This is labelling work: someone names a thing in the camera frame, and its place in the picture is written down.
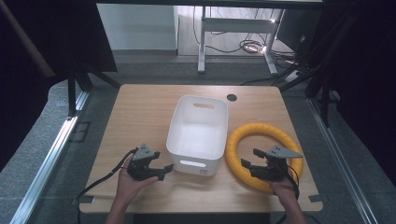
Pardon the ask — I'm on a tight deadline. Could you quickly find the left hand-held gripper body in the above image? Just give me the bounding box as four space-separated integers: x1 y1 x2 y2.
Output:
126 143 166 182

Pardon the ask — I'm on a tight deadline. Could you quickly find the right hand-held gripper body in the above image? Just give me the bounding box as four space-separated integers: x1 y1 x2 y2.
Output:
248 145 304 182

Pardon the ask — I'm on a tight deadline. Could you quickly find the yellow foam ring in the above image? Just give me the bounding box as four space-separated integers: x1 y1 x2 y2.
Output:
225 121 304 193

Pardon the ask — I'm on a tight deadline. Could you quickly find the person's left hand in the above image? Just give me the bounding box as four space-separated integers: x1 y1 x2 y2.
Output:
114 154 160 205

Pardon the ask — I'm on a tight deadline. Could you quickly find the person's right hand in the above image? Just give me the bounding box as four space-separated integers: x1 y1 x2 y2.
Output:
268 175 301 209

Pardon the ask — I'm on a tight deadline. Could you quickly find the white plastic basket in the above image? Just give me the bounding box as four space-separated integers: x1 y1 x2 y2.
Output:
165 94 230 177

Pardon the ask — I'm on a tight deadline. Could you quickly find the dark floor hatch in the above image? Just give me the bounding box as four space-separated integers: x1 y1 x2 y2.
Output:
68 120 92 144

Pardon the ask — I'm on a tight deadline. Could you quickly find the black metal stand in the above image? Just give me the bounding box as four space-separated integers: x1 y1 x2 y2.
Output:
66 59 121 118
278 12 359 128

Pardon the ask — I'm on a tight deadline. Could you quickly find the white power strip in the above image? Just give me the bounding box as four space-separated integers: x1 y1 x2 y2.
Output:
284 69 303 84

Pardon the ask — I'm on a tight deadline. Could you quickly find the black curtain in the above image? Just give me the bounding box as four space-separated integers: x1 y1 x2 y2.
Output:
306 0 396 188
0 0 119 172

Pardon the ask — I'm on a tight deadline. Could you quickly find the brown wooden bar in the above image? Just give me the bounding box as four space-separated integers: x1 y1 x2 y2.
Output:
0 0 56 78

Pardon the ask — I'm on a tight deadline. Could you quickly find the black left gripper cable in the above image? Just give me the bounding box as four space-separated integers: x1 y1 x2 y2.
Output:
76 147 139 224

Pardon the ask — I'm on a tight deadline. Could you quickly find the aluminium floor rail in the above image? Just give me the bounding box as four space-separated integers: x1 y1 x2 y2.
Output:
306 97 379 224
8 91 91 224

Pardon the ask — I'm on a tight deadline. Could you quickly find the white metal desk frame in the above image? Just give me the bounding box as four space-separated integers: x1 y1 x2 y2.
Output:
197 6 286 77

